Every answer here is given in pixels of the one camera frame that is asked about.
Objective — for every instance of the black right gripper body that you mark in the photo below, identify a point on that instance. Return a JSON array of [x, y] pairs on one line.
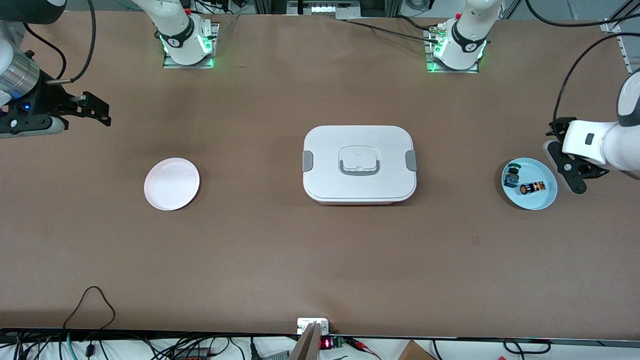
[[49, 98]]

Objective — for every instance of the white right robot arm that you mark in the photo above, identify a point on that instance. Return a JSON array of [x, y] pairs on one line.
[[15, 70]]

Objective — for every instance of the white lunch box grey clips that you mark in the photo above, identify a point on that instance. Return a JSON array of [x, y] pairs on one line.
[[357, 187]]

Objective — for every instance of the brown cardboard box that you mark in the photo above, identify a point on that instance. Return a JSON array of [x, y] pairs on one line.
[[415, 351]]

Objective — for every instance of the light blue round plate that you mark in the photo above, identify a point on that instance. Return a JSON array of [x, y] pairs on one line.
[[542, 200]]

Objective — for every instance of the pale pink round plate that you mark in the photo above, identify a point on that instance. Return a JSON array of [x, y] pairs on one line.
[[171, 184]]

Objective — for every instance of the white power strip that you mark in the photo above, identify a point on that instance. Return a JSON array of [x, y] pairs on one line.
[[325, 7]]

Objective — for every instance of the small white socket block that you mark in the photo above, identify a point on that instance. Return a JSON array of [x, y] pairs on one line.
[[307, 323]]

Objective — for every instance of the red LED display module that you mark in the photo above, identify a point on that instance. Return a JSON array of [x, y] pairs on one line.
[[327, 343]]

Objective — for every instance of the green push-button switch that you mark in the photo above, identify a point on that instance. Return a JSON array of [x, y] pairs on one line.
[[512, 176]]

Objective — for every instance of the aluminium frame profile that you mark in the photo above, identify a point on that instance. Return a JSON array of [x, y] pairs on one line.
[[622, 30]]

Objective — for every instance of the grey metal post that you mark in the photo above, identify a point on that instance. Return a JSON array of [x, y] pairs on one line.
[[306, 345]]

